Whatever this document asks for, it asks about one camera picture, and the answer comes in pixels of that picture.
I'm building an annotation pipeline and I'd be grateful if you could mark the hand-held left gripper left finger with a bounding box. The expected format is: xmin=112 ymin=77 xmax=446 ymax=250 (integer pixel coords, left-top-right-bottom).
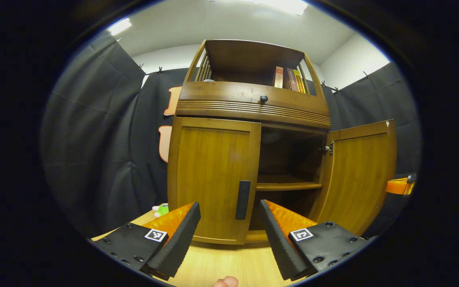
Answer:
xmin=90 ymin=202 xmax=201 ymax=281

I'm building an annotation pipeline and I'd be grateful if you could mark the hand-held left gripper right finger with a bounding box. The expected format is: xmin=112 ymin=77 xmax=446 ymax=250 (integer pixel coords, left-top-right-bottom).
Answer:
xmin=259 ymin=199 xmax=373 ymax=281

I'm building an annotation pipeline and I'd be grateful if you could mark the wooden cabinet door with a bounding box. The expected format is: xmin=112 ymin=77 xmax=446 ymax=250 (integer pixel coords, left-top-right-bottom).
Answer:
xmin=168 ymin=117 xmax=261 ymax=245
xmin=309 ymin=120 xmax=397 ymax=236

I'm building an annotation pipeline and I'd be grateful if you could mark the wooden double-door shoe cabinet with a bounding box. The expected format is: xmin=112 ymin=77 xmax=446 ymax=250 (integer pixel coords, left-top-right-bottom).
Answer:
xmin=167 ymin=39 xmax=332 ymax=244

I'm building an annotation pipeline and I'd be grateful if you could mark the black backdrop cloth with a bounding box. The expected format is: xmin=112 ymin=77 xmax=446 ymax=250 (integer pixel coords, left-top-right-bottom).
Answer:
xmin=40 ymin=32 xmax=421 ymax=240

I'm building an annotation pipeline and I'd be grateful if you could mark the maroon book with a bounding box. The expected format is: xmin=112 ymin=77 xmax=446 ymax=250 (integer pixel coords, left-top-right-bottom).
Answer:
xmin=284 ymin=68 xmax=298 ymax=91

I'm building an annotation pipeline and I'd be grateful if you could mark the wooden drawer with black knob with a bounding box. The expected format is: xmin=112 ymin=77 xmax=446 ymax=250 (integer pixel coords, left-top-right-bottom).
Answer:
xmin=177 ymin=81 xmax=330 ymax=120

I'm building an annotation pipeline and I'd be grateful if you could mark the small ceiling light panel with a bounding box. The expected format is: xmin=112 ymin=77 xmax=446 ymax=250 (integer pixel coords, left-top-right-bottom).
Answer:
xmin=108 ymin=18 xmax=132 ymax=35

